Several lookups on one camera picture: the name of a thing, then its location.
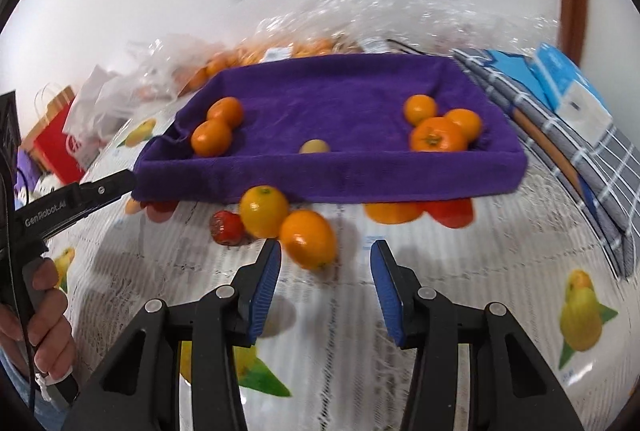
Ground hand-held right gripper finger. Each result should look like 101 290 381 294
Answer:
75 170 137 218

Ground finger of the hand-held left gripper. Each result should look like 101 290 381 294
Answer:
60 239 282 431
370 240 583 431

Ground large orange tomato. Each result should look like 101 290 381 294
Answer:
410 116 469 153

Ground purple towel-lined tray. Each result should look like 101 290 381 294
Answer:
132 52 531 206

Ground person's left hand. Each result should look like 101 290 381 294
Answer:
0 256 77 379

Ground purple bag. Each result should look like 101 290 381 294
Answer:
15 150 36 207

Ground red paper bag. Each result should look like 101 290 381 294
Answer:
22 84 88 184

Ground small red fruit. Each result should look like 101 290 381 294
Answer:
209 210 247 246

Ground fruit-printed tablecloth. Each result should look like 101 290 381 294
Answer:
30 106 636 431

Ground white plastic bag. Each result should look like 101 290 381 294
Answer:
62 65 146 157

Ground small clear plastic bag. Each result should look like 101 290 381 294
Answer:
125 36 226 102

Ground grey checked cloth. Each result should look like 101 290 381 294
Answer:
452 48 640 282

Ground bag of mandarin oranges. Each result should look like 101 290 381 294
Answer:
185 36 361 84

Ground blue tissue box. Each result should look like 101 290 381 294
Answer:
530 42 613 147

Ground large crumpled clear plastic bag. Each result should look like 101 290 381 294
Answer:
260 0 561 57

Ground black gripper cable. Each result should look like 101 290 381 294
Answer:
0 171 42 417

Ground white wrist strap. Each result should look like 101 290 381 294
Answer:
36 367 76 401

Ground thin black cable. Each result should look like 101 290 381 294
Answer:
386 38 428 57

